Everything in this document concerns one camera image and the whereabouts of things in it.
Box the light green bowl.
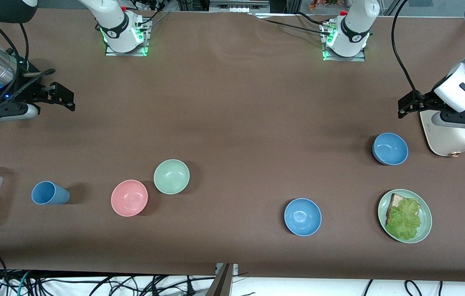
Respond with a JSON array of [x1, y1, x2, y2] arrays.
[[153, 160, 190, 195]]

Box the bread slice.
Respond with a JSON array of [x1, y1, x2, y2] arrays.
[[386, 193, 421, 224]]

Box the black cable on table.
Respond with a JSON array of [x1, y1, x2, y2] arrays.
[[263, 18, 332, 34]]

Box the aluminium table bracket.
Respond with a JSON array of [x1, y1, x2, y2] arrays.
[[215, 263, 239, 277]]

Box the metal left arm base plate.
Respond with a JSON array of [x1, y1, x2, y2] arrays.
[[322, 25, 367, 62]]

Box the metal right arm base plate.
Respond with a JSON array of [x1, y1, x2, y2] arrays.
[[105, 25, 149, 57]]

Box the black base cable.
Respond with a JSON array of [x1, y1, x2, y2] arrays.
[[142, 0, 171, 31]]

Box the brown table cover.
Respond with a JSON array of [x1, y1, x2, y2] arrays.
[[0, 8, 465, 284]]

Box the teal floor cable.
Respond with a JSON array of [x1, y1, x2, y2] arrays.
[[16, 270, 32, 296]]

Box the pink bowl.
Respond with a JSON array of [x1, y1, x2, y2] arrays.
[[111, 180, 149, 217]]

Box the blue cup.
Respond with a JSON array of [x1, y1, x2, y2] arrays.
[[31, 181, 70, 205]]

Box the blue bowl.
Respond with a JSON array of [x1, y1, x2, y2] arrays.
[[372, 132, 409, 166], [284, 198, 322, 237]]

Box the light green plate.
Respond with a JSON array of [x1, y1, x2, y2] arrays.
[[378, 189, 432, 244]]

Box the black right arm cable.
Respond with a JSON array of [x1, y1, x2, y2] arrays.
[[0, 12, 57, 103]]

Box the green lettuce leaf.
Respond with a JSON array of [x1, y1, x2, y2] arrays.
[[386, 198, 422, 241]]

